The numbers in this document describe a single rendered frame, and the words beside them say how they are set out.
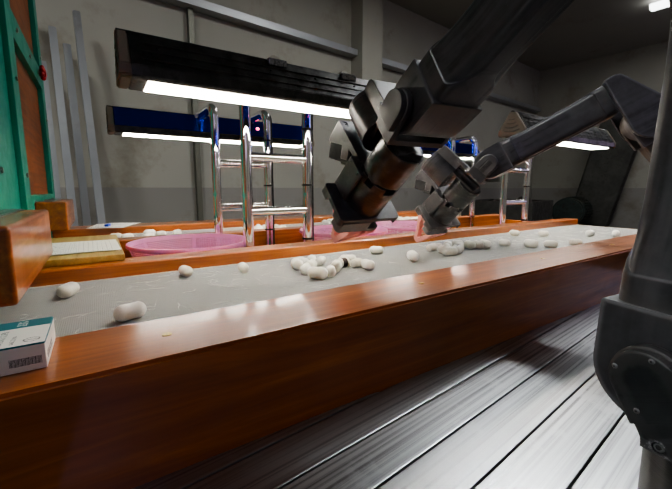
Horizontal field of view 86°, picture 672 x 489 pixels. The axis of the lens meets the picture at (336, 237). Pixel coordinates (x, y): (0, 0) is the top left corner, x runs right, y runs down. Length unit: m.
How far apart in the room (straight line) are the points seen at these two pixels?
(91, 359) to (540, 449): 0.37
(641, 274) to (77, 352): 0.39
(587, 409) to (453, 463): 0.17
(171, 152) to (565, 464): 3.14
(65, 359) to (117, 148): 2.88
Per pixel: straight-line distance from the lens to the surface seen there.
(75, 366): 0.33
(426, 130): 0.40
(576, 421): 0.45
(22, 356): 0.34
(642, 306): 0.27
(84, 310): 0.56
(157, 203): 3.21
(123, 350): 0.34
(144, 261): 0.72
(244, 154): 0.81
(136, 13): 3.45
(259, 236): 1.11
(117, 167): 3.18
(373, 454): 0.36
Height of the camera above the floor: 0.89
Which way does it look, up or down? 8 degrees down
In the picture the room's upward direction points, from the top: straight up
